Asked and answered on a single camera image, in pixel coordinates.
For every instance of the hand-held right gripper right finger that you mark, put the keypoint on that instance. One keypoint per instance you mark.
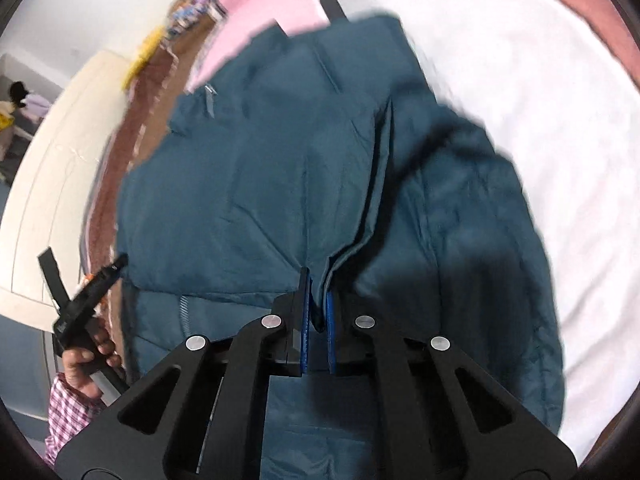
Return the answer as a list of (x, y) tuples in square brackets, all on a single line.
[(330, 332)]

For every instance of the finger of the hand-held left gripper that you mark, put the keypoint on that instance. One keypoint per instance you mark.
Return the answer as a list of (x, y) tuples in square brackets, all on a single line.
[(106, 275)]

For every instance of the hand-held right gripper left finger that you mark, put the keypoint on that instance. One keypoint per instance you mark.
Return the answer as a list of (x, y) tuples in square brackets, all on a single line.
[(305, 330)]

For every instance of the teal padded jacket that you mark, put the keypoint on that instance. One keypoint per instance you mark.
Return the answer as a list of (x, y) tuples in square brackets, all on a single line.
[(280, 175)]

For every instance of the person's left forearm plaid sleeve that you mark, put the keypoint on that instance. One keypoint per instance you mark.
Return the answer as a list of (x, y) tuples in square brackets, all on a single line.
[(70, 420)]

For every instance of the person's left hand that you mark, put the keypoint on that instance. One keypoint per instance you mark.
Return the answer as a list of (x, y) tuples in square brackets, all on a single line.
[(75, 366)]

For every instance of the cream bed headboard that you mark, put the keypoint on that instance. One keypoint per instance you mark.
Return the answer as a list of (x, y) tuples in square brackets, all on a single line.
[(65, 160)]

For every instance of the yellow bag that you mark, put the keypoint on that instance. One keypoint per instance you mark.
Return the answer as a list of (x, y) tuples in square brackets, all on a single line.
[(5, 121)]

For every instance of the yellow packet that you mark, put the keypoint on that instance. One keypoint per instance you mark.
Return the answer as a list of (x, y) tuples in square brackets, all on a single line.
[(141, 55)]

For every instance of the pink grey white plush blanket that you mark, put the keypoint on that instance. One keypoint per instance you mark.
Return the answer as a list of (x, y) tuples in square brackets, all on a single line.
[(550, 160)]

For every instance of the colourful printed cloth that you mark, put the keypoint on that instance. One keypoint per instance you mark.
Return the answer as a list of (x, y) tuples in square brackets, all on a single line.
[(192, 2)]

